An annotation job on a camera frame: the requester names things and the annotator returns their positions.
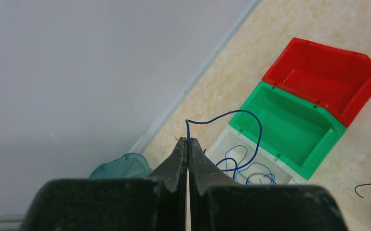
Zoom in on teal translucent plastic tub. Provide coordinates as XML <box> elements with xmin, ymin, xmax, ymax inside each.
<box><xmin>89</xmin><ymin>153</ymin><xmax>153</xmax><ymax>179</ymax></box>

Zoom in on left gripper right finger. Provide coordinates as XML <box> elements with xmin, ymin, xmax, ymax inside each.
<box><xmin>188</xmin><ymin>138</ymin><xmax>347</xmax><ymax>231</ymax></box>

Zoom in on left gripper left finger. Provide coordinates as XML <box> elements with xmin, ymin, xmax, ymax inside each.
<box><xmin>21</xmin><ymin>137</ymin><xmax>187</xmax><ymax>231</ymax></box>

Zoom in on white plastic bin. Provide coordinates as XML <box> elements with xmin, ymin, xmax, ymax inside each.
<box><xmin>205</xmin><ymin>126</ymin><xmax>308</xmax><ymax>185</ymax></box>

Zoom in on green plastic bin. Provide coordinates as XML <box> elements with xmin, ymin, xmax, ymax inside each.
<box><xmin>229</xmin><ymin>81</ymin><xmax>346</xmax><ymax>180</ymax></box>

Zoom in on red plastic bin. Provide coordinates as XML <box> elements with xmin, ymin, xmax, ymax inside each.
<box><xmin>262</xmin><ymin>38</ymin><xmax>371</xmax><ymax>128</ymax></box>

